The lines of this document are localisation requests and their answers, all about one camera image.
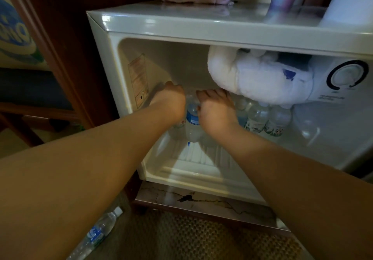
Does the cardboard box blue print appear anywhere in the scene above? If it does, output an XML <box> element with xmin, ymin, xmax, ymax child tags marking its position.
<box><xmin>0</xmin><ymin>0</ymin><xmax>49</xmax><ymax>71</ymax></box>

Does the orange dot label water bottle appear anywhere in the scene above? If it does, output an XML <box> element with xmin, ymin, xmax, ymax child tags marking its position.
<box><xmin>172</xmin><ymin>114</ymin><xmax>188</xmax><ymax>132</ymax></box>

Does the white frosted freezer box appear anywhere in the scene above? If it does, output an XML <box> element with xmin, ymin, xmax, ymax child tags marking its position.
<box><xmin>207</xmin><ymin>45</ymin><xmax>315</xmax><ymax>109</ymax></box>

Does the white thermostat dial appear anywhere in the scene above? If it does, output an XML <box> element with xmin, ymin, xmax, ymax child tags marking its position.
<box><xmin>326</xmin><ymin>60</ymin><xmax>370</xmax><ymax>91</ymax></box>

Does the wooden chair black cushion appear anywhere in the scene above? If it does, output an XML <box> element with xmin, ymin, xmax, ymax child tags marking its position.
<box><xmin>0</xmin><ymin>67</ymin><xmax>79</xmax><ymax>148</ymax></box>

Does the person's left hand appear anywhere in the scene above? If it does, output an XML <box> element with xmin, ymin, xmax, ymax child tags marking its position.
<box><xmin>149</xmin><ymin>80</ymin><xmax>187</xmax><ymax>125</ymax></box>

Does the person's left forearm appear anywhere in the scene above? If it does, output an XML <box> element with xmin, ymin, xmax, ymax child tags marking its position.
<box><xmin>0</xmin><ymin>105</ymin><xmax>181</xmax><ymax>260</ymax></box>

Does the white mini fridge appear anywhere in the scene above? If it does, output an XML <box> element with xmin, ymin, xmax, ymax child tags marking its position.
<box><xmin>86</xmin><ymin>0</ymin><xmax>373</xmax><ymax>208</ymax></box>

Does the pale warning sticker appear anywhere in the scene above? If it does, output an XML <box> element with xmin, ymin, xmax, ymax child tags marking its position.
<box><xmin>127</xmin><ymin>53</ymin><xmax>150</xmax><ymax>109</ymax></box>

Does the blue label water bottle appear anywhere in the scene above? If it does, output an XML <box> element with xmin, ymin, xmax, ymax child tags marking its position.
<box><xmin>185</xmin><ymin>95</ymin><xmax>206</xmax><ymax>144</ymax></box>
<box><xmin>233</xmin><ymin>95</ymin><xmax>250</xmax><ymax>128</ymax></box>
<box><xmin>66</xmin><ymin>206</ymin><xmax>124</xmax><ymax>260</ymax></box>

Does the white paper roll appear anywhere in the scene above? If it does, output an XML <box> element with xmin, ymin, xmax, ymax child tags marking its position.
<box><xmin>317</xmin><ymin>0</ymin><xmax>373</xmax><ymax>29</ymax></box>

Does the person's right hand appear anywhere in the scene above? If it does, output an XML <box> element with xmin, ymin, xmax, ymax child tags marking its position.
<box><xmin>195</xmin><ymin>87</ymin><xmax>240</xmax><ymax>140</ymax></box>

